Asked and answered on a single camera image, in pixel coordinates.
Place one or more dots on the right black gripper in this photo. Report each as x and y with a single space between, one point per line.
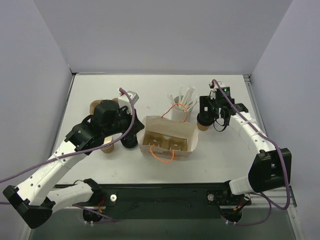
205 108

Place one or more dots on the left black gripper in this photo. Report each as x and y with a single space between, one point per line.
135 127

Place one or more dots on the single brown paper cup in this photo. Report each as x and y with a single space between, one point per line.
203 126

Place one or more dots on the paper takeout bag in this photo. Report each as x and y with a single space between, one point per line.
181 129

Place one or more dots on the stack of brown paper cups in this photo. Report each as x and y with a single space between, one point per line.
109 147

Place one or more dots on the brown cardboard cup carrier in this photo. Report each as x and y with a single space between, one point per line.
96 103

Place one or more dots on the black cup lid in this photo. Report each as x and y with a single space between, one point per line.
205 119

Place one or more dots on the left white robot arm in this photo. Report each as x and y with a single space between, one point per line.
35 199

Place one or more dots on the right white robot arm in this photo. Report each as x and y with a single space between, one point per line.
271 167

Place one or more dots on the stack of black lids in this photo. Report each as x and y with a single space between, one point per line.
130 141

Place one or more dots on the white straw holder cup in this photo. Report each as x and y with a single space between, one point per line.
178 113

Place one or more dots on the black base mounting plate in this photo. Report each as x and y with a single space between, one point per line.
168 201

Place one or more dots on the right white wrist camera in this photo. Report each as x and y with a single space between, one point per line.
218 86

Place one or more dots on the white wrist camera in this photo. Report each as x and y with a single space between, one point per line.
218 86
127 98

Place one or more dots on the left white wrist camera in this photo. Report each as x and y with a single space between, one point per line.
127 98

